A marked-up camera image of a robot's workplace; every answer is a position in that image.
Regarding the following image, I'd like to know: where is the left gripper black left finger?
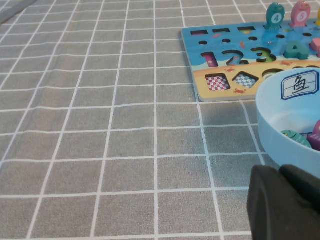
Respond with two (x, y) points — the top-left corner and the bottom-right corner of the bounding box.
(246, 165), (320, 240)

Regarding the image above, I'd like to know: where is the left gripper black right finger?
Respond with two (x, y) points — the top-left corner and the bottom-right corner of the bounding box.
(279, 163), (320, 215)

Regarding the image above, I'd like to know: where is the teal striped fish piece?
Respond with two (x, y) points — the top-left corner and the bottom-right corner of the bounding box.
(279, 129), (313, 149)

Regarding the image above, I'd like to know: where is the purple fish piece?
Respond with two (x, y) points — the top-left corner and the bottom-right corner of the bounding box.
(306, 119), (320, 151)

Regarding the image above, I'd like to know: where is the light blue plastic bowl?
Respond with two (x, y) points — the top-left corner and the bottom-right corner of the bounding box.
(255, 67), (320, 171)

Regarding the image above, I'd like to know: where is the paper label on blue bowl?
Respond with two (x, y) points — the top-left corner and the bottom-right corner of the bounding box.
(280, 70), (320, 101)

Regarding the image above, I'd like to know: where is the colourful wooden puzzle board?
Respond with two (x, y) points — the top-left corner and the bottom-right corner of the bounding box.
(181, 19), (320, 103)

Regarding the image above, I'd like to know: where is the pink fish piece number 5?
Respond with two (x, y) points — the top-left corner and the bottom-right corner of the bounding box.
(289, 0), (312, 28)

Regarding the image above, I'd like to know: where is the teal fish piece number 4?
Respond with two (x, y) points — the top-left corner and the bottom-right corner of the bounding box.
(264, 2), (286, 30)

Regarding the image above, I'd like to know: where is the grey checked tablecloth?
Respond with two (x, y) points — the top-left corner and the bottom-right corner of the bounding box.
(0, 0), (320, 240)

